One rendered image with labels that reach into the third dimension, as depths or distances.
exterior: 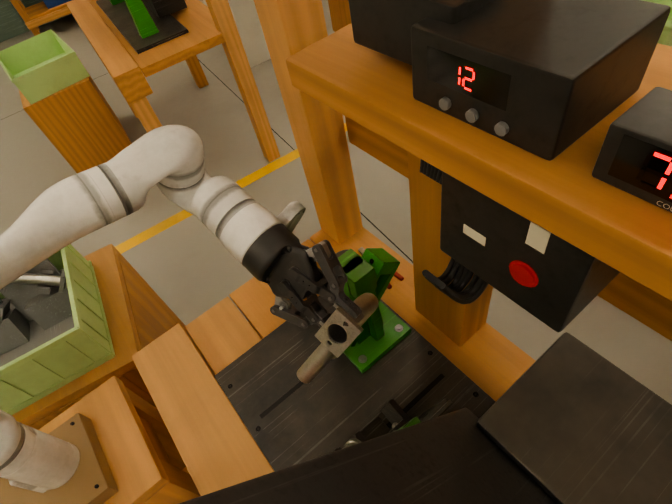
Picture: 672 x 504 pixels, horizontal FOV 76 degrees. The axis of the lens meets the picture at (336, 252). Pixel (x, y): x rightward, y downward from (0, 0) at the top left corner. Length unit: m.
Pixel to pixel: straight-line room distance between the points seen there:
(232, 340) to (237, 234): 0.61
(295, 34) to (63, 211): 0.51
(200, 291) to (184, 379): 1.39
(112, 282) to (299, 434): 0.88
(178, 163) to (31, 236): 0.18
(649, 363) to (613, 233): 1.81
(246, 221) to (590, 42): 0.39
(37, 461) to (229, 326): 0.46
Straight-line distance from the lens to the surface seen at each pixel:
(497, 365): 1.01
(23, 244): 0.57
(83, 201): 0.58
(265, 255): 0.53
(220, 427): 1.02
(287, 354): 1.03
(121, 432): 1.20
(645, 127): 0.37
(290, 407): 0.98
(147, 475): 1.13
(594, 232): 0.37
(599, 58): 0.39
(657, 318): 0.74
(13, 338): 1.53
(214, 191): 0.57
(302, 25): 0.87
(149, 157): 0.59
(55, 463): 1.12
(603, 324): 2.19
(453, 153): 0.42
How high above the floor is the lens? 1.79
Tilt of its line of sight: 50 degrees down
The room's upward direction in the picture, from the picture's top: 15 degrees counter-clockwise
